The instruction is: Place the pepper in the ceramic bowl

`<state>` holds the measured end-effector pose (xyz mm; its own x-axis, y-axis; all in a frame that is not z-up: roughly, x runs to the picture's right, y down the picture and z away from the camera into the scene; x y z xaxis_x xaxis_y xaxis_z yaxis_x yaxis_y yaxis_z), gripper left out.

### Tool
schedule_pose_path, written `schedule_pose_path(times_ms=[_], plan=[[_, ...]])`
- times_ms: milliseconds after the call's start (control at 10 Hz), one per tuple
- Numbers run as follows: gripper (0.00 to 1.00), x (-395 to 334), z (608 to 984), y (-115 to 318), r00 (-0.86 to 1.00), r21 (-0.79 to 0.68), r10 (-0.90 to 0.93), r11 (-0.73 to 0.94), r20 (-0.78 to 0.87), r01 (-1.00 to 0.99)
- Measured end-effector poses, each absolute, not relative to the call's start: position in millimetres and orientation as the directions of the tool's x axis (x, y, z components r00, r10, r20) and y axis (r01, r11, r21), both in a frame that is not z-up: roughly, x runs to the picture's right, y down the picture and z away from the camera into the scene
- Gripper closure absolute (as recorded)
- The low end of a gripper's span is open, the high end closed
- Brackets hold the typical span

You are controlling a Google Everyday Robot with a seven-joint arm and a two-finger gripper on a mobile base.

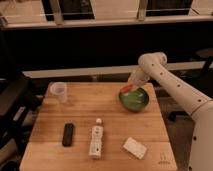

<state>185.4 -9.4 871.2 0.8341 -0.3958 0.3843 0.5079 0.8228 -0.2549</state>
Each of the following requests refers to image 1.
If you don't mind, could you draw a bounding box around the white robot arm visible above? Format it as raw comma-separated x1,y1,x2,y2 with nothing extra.
128,52,213,171

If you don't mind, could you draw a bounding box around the white sponge block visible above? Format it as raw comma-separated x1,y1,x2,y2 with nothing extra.
123,137,147,159

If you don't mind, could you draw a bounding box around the red orange pepper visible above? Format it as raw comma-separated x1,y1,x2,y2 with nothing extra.
120,84,133,93

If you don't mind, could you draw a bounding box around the black remote control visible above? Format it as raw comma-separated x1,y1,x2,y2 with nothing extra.
62,123,74,147

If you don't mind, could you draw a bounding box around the green ceramic bowl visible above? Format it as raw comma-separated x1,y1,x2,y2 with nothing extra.
119,88,149,112

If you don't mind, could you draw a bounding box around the white plastic bottle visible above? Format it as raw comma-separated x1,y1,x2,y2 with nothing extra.
89,118,103,159

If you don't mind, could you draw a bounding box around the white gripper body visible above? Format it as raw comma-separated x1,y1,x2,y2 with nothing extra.
128,68,150,87

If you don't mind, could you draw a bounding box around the clear plastic cup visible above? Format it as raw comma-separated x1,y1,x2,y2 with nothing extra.
50,82,68,103

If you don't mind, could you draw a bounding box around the wooden table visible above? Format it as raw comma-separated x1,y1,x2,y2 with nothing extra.
20,83,177,171

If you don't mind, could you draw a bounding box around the dark chair at left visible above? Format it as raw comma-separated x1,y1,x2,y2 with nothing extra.
0,76,42,165

